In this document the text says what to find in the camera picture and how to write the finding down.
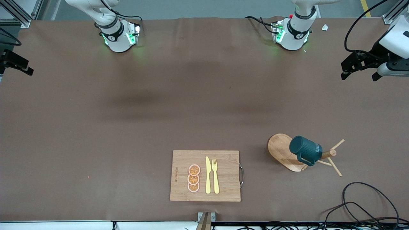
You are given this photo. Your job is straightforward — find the metal table bracket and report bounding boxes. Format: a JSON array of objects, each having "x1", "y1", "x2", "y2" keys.
[{"x1": 197, "y1": 212, "x2": 216, "y2": 230}]

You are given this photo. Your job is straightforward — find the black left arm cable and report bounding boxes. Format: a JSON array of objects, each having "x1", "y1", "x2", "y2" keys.
[{"x1": 344, "y1": 0, "x2": 389, "y2": 54}]

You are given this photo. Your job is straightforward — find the black looped cable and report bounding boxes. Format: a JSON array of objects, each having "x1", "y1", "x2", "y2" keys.
[
  {"x1": 320, "y1": 202, "x2": 387, "y2": 230},
  {"x1": 342, "y1": 182, "x2": 400, "y2": 226}
]

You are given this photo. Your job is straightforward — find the white table edge rail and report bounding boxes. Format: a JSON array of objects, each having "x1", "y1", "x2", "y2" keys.
[{"x1": 0, "y1": 220, "x2": 199, "y2": 230}]

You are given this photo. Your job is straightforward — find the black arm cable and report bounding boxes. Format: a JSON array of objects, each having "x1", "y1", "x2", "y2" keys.
[
  {"x1": 0, "y1": 28, "x2": 22, "y2": 46},
  {"x1": 344, "y1": 0, "x2": 389, "y2": 54}
]

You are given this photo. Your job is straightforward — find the bamboo cutting board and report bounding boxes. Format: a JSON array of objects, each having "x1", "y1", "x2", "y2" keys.
[{"x1": 170, "y1": 150, "x2": 244, "y2": 202}]

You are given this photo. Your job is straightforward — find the black cable bundle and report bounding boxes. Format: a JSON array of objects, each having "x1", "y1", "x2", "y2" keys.
[{"x1": 211, "y1": 221, "x2": 409, "y2": 230}]

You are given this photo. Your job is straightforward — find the brown table cover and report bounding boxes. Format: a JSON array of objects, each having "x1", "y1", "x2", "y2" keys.
[{"x1": 0, "y1": 17, "x2": 409, "y2": 223}]

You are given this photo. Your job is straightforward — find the dark green ribbed cup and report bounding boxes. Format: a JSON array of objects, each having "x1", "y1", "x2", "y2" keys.
[{"x1": 289, "y1": 136, "x2": 323, "y2": 167}]

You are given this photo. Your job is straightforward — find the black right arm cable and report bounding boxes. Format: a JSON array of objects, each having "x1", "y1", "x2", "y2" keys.
[{"x1": 0, "y1": 28, "x2": 22, "y2": 46}]

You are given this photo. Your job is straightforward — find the black base cable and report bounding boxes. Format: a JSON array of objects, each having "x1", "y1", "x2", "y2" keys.
[
  {"x1": 245, "y1": 16, "x2": 277, "y2": 34},
  {"x1": 100, "y1": 0, "x2": 143, "y2": 32}
]

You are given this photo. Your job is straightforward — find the yellow plastic knife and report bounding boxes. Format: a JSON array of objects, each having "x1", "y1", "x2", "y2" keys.
[{"x1": 205, "y1": 156, "x2": 212, "y2": 194}]

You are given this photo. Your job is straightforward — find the yellow plastic fork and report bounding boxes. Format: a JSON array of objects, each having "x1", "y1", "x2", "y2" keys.
[{"x1": 212, "y1": 159, "x2": 220, "y2": 194}]

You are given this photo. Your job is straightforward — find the aluminium frame profile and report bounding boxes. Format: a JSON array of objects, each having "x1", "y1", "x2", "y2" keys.
[
  {"x1": 0, "y1": 0, "x2": 44, "y2": 29},
  {"x1": 382, "y1": 0, "x2": 409, "y2": 25}
]

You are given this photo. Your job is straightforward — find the wooden mug tree stand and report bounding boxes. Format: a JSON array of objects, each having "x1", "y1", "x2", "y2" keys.
[{"x1": 267, "y1": 133, "x2": 345, "y2": 177}]

